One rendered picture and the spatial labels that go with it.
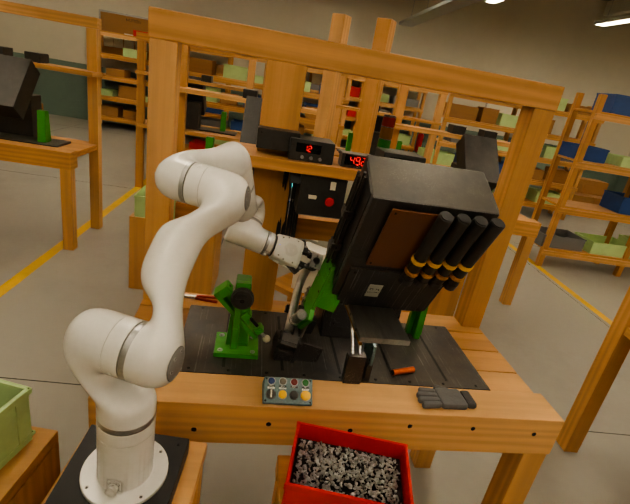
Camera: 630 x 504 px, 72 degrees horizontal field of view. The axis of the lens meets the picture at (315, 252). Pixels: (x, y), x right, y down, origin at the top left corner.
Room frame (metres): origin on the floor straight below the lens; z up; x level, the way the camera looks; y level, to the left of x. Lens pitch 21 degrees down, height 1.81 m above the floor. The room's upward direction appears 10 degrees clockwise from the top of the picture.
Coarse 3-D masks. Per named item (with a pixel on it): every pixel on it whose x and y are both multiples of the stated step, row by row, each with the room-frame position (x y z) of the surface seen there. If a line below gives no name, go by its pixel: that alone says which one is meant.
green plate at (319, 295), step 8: (328, 264) 1.34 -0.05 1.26; (320, 272) 1.37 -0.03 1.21; (328, 272) 1.30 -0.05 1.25; (320, 280) 1.33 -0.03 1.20; (328, 280) 1.29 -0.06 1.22; (312, 288) 1.37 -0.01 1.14; (320, 288) 1.30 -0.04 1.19; (328, 288) 1.30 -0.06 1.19; (312, 296) 1.33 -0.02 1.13; (320, 296) 1.29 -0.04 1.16; (328, 296) 1.30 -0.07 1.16; (336, 296) 1.31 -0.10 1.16; (304, 304) 1.37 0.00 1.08; (312, 304) 1.29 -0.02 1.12; (320, 304) 1.30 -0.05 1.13; (328, 304) 1.31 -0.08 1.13; (336, 304) 1.31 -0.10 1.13
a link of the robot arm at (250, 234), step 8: (240, 224) 1.33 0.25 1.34; (248, 224) 1.35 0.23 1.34; (256, 224) 1.37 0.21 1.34; (224, 232) 1.35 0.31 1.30; (232, 232) 1.31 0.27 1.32; (240, 232) 1.32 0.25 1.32; (248, 232) 1.33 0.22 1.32; (256, 232) 1.34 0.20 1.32; (264, 232) 1.36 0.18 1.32; (232, 240) 1.32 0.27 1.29; (240, 240) 1.32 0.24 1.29; (248, 240) 1.32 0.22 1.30; (256, 240) 1.33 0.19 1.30; (264, 240) 1.34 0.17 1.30; (248, 248) 1.34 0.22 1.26; (256, 248) 1.33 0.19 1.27
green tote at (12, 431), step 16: (0, 384) 0.88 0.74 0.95; (16, 384) 0.89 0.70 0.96; (0, 400) 0.88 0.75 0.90; (16, 400) 0.84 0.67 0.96; (0, 416) 0.79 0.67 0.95; (16, 416) 0.83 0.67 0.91; (0, 432) 0.79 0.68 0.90; (16, 432) 0.83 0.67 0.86; (32, 432) 0.88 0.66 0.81; (0, 448) 0.78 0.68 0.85; (16, 448) 0.82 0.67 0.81; (0, 464) 0.77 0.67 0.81
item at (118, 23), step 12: (108, 12) 10.68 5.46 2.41; (108, 24) 10.68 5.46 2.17; (120, 24) 10.71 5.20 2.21; (132, 24) 10.74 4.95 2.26; (144, 24) 10.78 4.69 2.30; (108, 36) 10.68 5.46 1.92; (108, 48) 10.68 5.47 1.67; (120, 48) 10.71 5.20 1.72; (132, 48) 10.74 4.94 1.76; (492, 108) 11.82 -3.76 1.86; (504, 108) 11.86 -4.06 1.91
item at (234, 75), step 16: (192, 64) 8.01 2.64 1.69; (208, 64) 8.03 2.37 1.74; (224, 64) 8.03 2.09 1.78; (224, 80) 7.96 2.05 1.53; (240, 80) 8.04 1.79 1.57; (256, 80) 8.10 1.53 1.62; (304, 96) 8.13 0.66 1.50; (240, 112) 8.00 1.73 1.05; (240, 128) 8.10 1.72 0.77; (192, 144) 8.01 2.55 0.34; (336, 144) 8.30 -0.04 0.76
